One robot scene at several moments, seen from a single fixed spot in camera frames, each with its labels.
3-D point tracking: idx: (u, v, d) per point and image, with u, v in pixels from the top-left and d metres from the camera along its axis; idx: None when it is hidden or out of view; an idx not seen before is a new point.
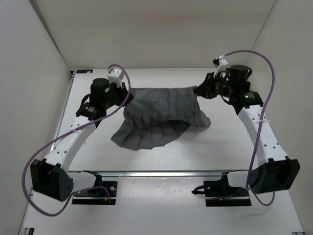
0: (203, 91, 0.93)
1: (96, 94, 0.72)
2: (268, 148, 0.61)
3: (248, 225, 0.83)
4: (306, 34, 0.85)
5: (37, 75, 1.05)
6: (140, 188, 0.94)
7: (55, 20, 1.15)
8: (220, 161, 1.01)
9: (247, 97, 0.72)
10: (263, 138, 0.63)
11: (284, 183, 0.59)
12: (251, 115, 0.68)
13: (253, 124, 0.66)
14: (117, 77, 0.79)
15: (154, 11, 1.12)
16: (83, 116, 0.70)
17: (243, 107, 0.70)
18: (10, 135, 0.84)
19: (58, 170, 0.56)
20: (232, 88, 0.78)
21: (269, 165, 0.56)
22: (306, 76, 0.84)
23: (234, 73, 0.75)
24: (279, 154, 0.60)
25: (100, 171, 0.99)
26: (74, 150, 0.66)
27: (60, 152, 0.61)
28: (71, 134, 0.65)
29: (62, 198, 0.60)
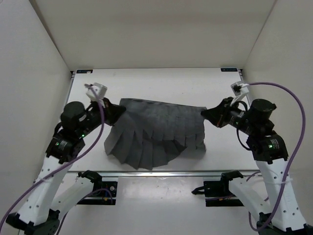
0: (214, 117, 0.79)
1: (69, 125, 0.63)
2: (288, 215, 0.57)
3: (247, 225, 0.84)
4: (306, 34, 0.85)
5: (37, 75, 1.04)
6: (140, 188, 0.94)
7: (54, 19, 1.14)
8: (220, 161, 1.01)
9: (271, 147, 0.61)
10: (283, 203, 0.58)
11: None
12: (272, 174, 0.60)
13: (274, 184, 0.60)
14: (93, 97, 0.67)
15: (154, 11, 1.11)
16: (54, 157, 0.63)
17: (265, 162, 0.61)
18: (10, 136, 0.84)
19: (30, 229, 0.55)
20: (252, 129, 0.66)
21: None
22: (306, 77, 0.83)
23: (257, 114, 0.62)
24: (298, 222, 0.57)
25: (100, 171, 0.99)
26: (49, 197, 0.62)
27: (33, 207, 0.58)
28: (40, 183, 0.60)
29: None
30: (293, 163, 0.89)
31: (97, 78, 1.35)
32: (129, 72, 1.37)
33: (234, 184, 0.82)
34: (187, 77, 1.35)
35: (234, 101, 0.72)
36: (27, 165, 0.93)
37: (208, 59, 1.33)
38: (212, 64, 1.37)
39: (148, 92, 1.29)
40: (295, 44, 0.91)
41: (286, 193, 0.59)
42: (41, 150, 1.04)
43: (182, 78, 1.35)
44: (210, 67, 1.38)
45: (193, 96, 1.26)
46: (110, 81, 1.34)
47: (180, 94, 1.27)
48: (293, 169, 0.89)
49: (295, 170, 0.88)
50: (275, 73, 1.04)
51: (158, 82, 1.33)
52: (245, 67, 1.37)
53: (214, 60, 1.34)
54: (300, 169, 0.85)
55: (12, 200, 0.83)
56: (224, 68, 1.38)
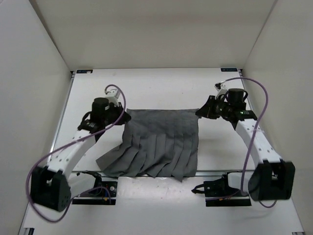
0: (204, 110, 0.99)
1: (98, 111, 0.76)
2: (262, 151, 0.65)
3: (247, 225, 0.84)
4: (306, 34, 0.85)
5: (37, 74, 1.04)
6: (140, 188, 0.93)
7: (54, 19, 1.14)
8: (220, 162, 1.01)
9: (242, 113, 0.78)
10: (257, 144, 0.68)
11: (283, 189, 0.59)
12: (245, 126, 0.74)
13: (248, 132, 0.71)
14: (113, 97, 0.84)
15: (154, 11, 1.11)
16: (83, 130, 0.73)
17: (239, 121, 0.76)
18: (10, 136, 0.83)
19: (58, 177, 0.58)
20: (231, 108, 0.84)
21: (263, 166, 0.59)
22: (307, 76, 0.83)
23: (232, 94, 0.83)
24: (274, 157, 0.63)
25: (100, 171, 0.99)
26: (75, 160, 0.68)
27: (63, 160, 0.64)
28: (73, 144, 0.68)
29: (59, 208, 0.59)
30: (293, 162, 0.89)
31: (97, 78, 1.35)
32: (129, 72, 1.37)
33: (233, 176, 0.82)
34: (187, 77, 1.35)
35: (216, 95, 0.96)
36: (28, 165, 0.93)
37: (208, 59, 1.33)
38: (212, 64, 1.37)
39: (148, 92, 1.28)
40: (295, 44, 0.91)
41: (259, 138, 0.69)
42: (42, 150, 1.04)
43: (182, 78, 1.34)
44: (210, 67, 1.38)
45: (193, 96, 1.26)
46: (110, 81, 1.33)
47: (180, 94, 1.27)
48: None
49: (295, 170, 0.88)
50: (275, 73, 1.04)
51: (158, 82, 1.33)
52: (245, 67, 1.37)
53: (214, 59, 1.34)
54: (301, 169, 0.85)
55: (12, 200, 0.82)
56: (224, 68, 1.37)
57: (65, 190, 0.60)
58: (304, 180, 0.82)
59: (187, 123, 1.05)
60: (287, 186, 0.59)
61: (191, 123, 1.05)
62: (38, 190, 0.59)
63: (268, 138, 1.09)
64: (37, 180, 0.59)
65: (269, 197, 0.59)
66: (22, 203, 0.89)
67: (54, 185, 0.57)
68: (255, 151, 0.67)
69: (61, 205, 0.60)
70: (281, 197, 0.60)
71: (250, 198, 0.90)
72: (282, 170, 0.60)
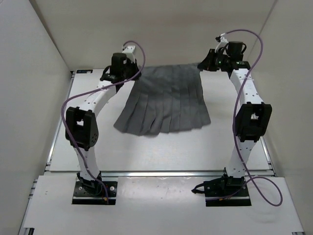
0: (206, 64, 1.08)
1: (117, 64, 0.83)
2: (249, 95, 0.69)
3: (247, 225, 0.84)
4: (306, 33, 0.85)
5: (37, 73, 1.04)
6: (140, 188, 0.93)
7: (53, 18, 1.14)
8: (219, 162, 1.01)
9: (238, 63, 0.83)
10: (246, 88, 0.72)
11: (260, 125, 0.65)
12: (238, 74, 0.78)
13: (239, 80, 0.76)
14: (131, 53, 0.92)
15: (154, 10, 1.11)
16: (106, 80, 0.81)
17: (234, 69, 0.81)
18: (10, 136, 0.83)
19: (89, 114, 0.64)
20: (229, 59, 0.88)
21: (246, 107, 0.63)
22: (307, 76, 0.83)
23: (231, 46, 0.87)
24: (257, 100, 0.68)
25: (101, 171, 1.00)
26: (99, 105, 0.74)
27: (91, 103, 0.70)
28: (98, 91, 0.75)
29: (91, 143, 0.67)
30: (294, 162, 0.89)
31: (98, 78, 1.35)
32: None
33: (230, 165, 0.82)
34: None
35: (215, 48, 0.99)
36: (28, 165, 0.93)
37: None
38: None
39: None
40: (295, 43, 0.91)
41: (248, 84, 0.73)
42: (42, 150, 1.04)
43: None
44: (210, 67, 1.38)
45: None
46: None
47: None
48: (294, 169, 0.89)
49: (296, 170, 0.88)
50: (275, 72, 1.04)
51: None
52: None
53: None
54: (301, 169, 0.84)
55: (12, 199, 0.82)
56: None
57: (95, 127, 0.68)
58: (305, 180, 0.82)
59: (190, 74, 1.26)
60: (263, 123, 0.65)
61: (190, 73, 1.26)
62: (72, 129, 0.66)
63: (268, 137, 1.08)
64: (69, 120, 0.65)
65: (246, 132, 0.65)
66: (22, 203, 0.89)
67: (86, 121, 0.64)
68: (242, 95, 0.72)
69: (92, 140, 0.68)
70: (258, 132, 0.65)
71: (250, 198, 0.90)
72: (261, 111, 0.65)
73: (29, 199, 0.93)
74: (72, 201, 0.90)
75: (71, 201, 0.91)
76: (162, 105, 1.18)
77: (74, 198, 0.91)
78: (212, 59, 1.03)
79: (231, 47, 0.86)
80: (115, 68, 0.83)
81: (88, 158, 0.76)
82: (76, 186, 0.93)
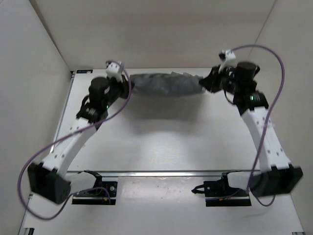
0: (208, 85, 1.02)
1: (96, 97, 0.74)
2: (272, 154, 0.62)
3: (247, 225, 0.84)
4: (306, 33, 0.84)
5: (37, 74, 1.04)
6: (140, 188, 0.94)
7: (54, 19, 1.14)
8: (221, 162, 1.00)
9: (253, 99, 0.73)
10: (267, 143, 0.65)
11: (286, 189, 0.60)
12: (254, 116, 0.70)
13: (257, 128, 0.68)
14: (116, 72, 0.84)
15: (154, 11, 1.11)
16: (82, 119, 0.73)
17: (248, 110, 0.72)
18: (10, 136, 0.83)
19: (53, 175, 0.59)
20: (237, 87, 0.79)
21: (269, 176, 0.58)
22: (307, 76, 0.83)
23: (238, 71, 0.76)
24: (283, 160, 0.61)
25: (100, 171, 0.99)
26: (70, 155, 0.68)
27: (58, 157, 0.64)
28: (70, 137, 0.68)
29: (58, 200, 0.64)
30: (294, 162, 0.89)
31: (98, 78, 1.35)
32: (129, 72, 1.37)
33: (232, 176, 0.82)
34: None
35: (219, 69, 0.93)
36: None
37: (208, 59, 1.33)
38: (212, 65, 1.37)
39: None
40: (295, 44, 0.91)
41: (270, 137, 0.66)
42: (42, 150, 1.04)
43: None
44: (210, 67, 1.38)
45: None
46: None
47: None
48: None
49: (296, 170, 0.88)
50: (275, 73, 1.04)
51: None
52: None
53: (215, 60, 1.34)
54: (301, 169, 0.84)
55: (12, 199, 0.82)
56: None
57: (63, 184, 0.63)
58: (305, 180, 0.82)
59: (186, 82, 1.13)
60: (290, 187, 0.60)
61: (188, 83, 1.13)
62: (35, 188, 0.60)
63: None
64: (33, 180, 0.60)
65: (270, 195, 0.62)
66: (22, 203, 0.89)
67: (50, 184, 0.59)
68: (263, 149, 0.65)
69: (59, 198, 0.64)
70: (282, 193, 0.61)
71: (250, 198, 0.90)
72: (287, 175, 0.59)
73: (29, 199, 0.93)
74: (72, 201, 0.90)
75: (71, 201, 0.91)
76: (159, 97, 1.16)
77: (74, 198, 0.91)
78: (215, 80, 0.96)
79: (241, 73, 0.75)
80: (94, 100, 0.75)
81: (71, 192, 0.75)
82: None
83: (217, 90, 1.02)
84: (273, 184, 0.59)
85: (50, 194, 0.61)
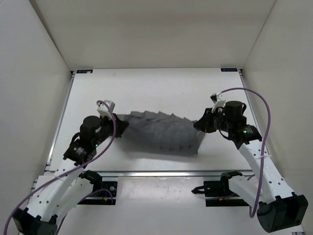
0: (202, 125, 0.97)
1: (86, 135, 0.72)
2: (274, 184, 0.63)
3: (248, 226, 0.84)
4: (306, 34, 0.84)
5: (37, 74, 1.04)
6: (140, 188, 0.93)
7: (53, 19, 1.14)
8: (219, 162, 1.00)
9: (246, 132, 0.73)
10: (267, 175, 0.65)
11: (294, 220, 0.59)
12: (251, 149, 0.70)
13: (255, 159, 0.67)
14: (107, 111, 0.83)
15: (154, 10, 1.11)
16: (70, 159, 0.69)
17: (243, 143, 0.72)
18: (9, 137, 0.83)
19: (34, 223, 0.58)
20: (231, 125, 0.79)
21: (275, 205, 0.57)
22: (307, 76, 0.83)
23: (229, 110, 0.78)
24: (285, 191, 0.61)
25: (100, 171, 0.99)
26: (58, 198, 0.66)
27: (42, 202, 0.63)
28: (56, 180, 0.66)
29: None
30: (294, 162, 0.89)
31: (98, 78, 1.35)
32: (129, 72, 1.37)
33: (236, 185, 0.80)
34: (187, 77, 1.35)
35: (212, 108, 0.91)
36: (28, 165, 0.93)
37: (208, 59, 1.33)
38: (212, 64, 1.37)
39: (148, 92, 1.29)
40: (295, 44, 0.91)
41: (269, 167, 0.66)
42: (42, 150, 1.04)
43: (182, 78, 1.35)
44: (210, 67, 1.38)
45: (192, 96, 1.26)
46: (110, 81, 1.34)
47: (180, 94, 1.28)
48: (294, 168, 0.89)
49: (296, 170, 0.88)
50: (275, 73, 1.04)
51: (158, 83, 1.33)
52: (245, 67, 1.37)
53: (215, 59, 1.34)
54: (301, 169, 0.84)
55: (12, 199, 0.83)
56: (224, 68, 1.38)
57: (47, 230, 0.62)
58: (305, 180, 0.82)
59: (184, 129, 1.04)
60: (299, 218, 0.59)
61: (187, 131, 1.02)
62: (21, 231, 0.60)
63: (268, 138, 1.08)
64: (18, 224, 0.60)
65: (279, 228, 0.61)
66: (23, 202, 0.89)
67: (31, 232, 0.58)
68: (263, 179, 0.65)
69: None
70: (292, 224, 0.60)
71: None
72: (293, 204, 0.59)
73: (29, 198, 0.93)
74: None
75: None
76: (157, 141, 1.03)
77: None
78: (209, 119, 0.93)
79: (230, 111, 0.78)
80: (84, 139, 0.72)
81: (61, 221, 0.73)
82: None
83: (212, 129, 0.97)
84: (280, 216, 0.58)
85: None
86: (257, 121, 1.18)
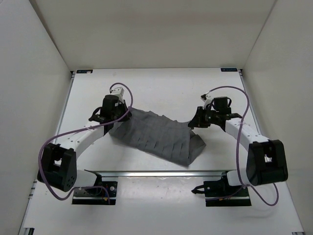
0: (195, 121, 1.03)
1: (107, 106, 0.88)
2: (251, 136, 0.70)
3: (247, 225, 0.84)
4: (306, 34, 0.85)
5: (37, 74, 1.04)
6: (140, 188, 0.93)
7: (54, 19, 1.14)
8: (219, 162, 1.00)
9: (228, 115, 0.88)
10: (245, 131, 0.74)
11: (278, 167, 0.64)
12: (233, 122, 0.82)
13: (235, 126, 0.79)
14: (119, 93, 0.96)
15: (154, 11, 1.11)
16: (95, 121, 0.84)
17: (226, 120, 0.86)
18: (9, 137, 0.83)
19: (70, 153, 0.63)
20: (219, 114, 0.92)
21: (256, 146, 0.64)
22: (307, 77, 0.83)
23: (216, 103, 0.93)
24: (262, 138, 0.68)
25: (100, 171, 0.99)
26: (82, 146, 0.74)
27: (74, 141, 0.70)
28: (85, 130, 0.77)
29: (65, 188, 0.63)
30: (293, 162, 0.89)
31: (97, 78, 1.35)
32: (129, 72, 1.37)
33: (232, 175, 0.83)
34: (187, 77, 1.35)
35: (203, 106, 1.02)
36: (28, 165, 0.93)
37: (208, 59, 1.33)
38: (212, 64, 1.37)
39: (148, 92, 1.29)
40: (295, 44, 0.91)
41: (248, 128, 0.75)
42: None
43: (182, 78, 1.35)
44: (210, 67, 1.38)
45: (192, 96, 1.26)
46: (110, 81, 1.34)
47: (180, 94, 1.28)
48: (293, 168, 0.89)
49: (295, 170, 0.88)
50: (275, 73, 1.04)
51: (158, 82, 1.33)
52: (245, 67, 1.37)
53: (214, 60, 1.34)
54: (301, 169, 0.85)
55: (11, 199, 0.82)
56: (224, 68, 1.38)
57: (73, 170, 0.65)
58: (305, 180, 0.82)
59: (179, 131, 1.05)
60: (281, 164, 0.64)
61: (183, 131, 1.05)
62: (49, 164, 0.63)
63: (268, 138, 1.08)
64: (48, 157, 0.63)
65: (267, 178, 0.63)
66: (22, 203, 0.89)
67: (65, 160, 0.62)
68: (244, 137, 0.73)
69: (67, 184, 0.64)
70: (279, 175, 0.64)
71: (250, 198, 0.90)
72: (273, 150, 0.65)
73: (29, 199, 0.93)
74: (72, 201, 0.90)
75: (71, 201, 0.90)
76: (152, 136, 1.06)
77: (74, 198, 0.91)
78: (200, 116, 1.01)
79: (216, 104, 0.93)
80: (106, 109, 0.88)
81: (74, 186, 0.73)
82: None
83: (205, 127, 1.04)
84: (261, 154, 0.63)
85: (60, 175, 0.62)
86: (257, 121, 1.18)
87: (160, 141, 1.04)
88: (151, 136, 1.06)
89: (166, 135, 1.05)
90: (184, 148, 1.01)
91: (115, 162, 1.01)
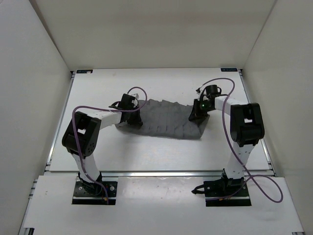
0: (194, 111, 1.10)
1: (125, 100, 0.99)
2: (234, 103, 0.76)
3: (247, 226, 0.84)
4: (306, 34, 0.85)
5: (37, 74, 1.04)
6: (140, 188, 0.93)
7: (54, 21, 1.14)
8: (219, 162, 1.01)
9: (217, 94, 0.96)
10: (230, 101, 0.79)
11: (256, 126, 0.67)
12: (220, 98, 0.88)
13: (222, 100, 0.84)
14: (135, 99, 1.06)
15: (154, 10, 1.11)
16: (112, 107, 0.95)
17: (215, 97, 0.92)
18: (9, 137, 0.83)
19: (95, 120, 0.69)
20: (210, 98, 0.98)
21: (235, 107, 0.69)
22: (306, 77, 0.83)
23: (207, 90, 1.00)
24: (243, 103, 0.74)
25: (101, 171, 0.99)
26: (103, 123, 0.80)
27: (99, 115, 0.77)
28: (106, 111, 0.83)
29: (86, 152, 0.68)
30: (293, 162, 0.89)
31: (97, 78, 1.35)
32: (129, 72, 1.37)
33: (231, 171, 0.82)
34: (187, 77, 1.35)
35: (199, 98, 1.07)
36: (28, 165, 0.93)
37: (208, 59, 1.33)
38: (212, 64, 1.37)
39: (148, 92, 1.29)
40: (295, 44, 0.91)
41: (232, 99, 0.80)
42: (42, 149, 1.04)
43: (182, 77, 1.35)
44: (210, 67, 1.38)
45: (193, 96, 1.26)
46: (110, 81, 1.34)
47: (180, 94, 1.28)
48: (293, 169, 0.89)
49: (295, 170, 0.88)
50: (275, 73, 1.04)
51: (158, 82, 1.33)
52: (245, 67, 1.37)
53: (214, 60, 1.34)
54: (301, 169, 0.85)
55: (11, 199, 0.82)
56: (224, 68, 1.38)
57: (94, 138, 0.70)
58: (305, 181, 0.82)
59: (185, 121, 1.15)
60: (259, 122, 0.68)
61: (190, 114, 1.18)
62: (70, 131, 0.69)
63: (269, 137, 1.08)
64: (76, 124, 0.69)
65: (246, 135, 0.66)
66: (22, 203, 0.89)
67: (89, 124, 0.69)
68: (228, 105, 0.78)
69: (88, 150, 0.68)
70: (257, 133, 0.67)
71: (250, 198, 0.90)
72: (252, 112, 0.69)
73: (29, 199, 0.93)
74: (72, 201, 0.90)
75: (71, 201, 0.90)
76: (159, 124, 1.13)
77: (74, 198, 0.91)
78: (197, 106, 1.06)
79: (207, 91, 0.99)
80: (123, 103, 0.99)
81: (86, 164, 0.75)
82: (76, 186, 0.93)
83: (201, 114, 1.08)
84: (240, 115, 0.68)
85: (82, 138, 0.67)
86: None
87: (169, 124, 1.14)
88: (158, 122, 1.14)
89: (171, 125, 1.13)
90: (193, 129, 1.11)
91: (116, 160, 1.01)
